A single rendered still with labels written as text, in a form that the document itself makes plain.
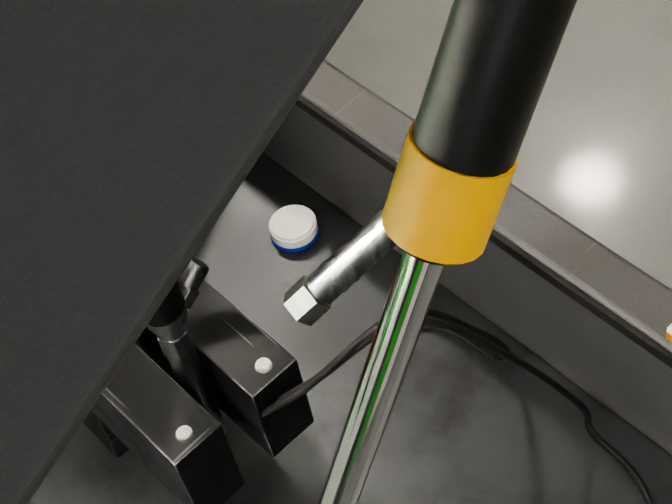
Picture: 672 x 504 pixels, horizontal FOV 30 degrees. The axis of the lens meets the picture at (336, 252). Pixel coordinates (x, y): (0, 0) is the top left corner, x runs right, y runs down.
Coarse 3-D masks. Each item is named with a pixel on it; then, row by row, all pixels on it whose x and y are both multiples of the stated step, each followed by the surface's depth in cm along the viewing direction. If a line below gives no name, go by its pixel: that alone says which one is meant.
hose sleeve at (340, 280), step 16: (368, 224) 62; (352, 240) 62; (368, 240) 61; (384, 240) 61; (336, 256) 62; (352, 256) 62; (368, 256) 62; (320, 272) 63; (336, 272) 62; (352, 272) 62; (320, 288) 63; (336, 288) 63
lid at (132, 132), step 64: (0, 0) 6; (64, 0) 7; (128, 0) 7; (192, 0) 7; (256, 0) 8; (320, 0) 8; (0, 64) 7; (64, 64) 7; (128, 64) 7; (192, 64) 8; (256, 64) 8; (320, 64) 9; (0, 128) 7; (64, 128) 7; (128, 128) 8; (192, 128) 8; (256, 128) 8; (0, 192) 7; (64, 192) 7; (128, 192) 8; (192, 192) 8; (0, 256) 7; (64, 256) 8; (128, 256) 8; (192, 256) 9; (0, 320) 8; (64, 320) 8; (128, 320) 9; (0, 384) 8; (64, 384) 8; (0, 448) 8; (64, 448) 9
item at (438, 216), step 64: (512, 0) 18; (576, 0) 19; (448, 64) 20; (512, 64) 19; (448, 128) 20; (512, 128) 20; (448, 192) 20; (448, 256) 21; (384, 320) 23; (384, 384) 24
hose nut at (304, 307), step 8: (304, 280) 64; (296, 288) 64; (304, 288) 63; (288, 296) 64; (296, 296) 63; (304, 296) 63; (312, 296) 63; (288, 304) 63; (296, 304) 63; (304, 304) 63; (312, 304) 63; (320, 304) 63; (328, 304) 64; (296, 312) 63; (304, 312) 63; (312, 312) 63; (320, 312) 64; (296, 320) 63; (304, 320) 64; (312, 320) 64
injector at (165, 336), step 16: (192, 272) 73; (176, 288) 71; (192, 288) 73; (176, 304) 72; (192, 304) 74; (160, 320) 72; (176, 320) 72; (160, 336) 74; (176, 336) 74; (176, 352) 75; (192, 352) 76; (176, 368) 77; (192, 368) 77; (192, 384) 78; (208, 384) 80; (208, 400) 81
